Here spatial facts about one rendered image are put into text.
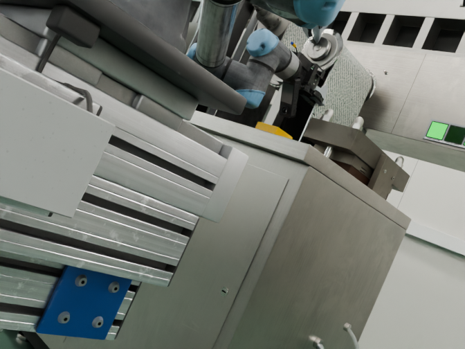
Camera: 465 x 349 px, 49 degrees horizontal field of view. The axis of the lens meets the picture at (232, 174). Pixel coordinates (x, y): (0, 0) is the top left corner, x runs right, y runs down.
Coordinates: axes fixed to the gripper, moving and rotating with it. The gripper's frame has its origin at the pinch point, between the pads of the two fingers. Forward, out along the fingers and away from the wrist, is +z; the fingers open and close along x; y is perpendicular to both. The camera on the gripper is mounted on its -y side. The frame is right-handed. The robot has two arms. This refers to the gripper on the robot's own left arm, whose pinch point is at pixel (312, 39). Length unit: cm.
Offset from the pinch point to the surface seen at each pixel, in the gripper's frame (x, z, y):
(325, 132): -18.1, 17.4, -20.4
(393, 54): -5.4, 18.3, 35.6
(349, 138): -25.8, 17.4, -20.4
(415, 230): 54, 215, 156
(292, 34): 16.0, 3.3, 8.8
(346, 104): -7.7, 22.3, 3.5
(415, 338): 25, 265, 103
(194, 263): -14, 29, -70
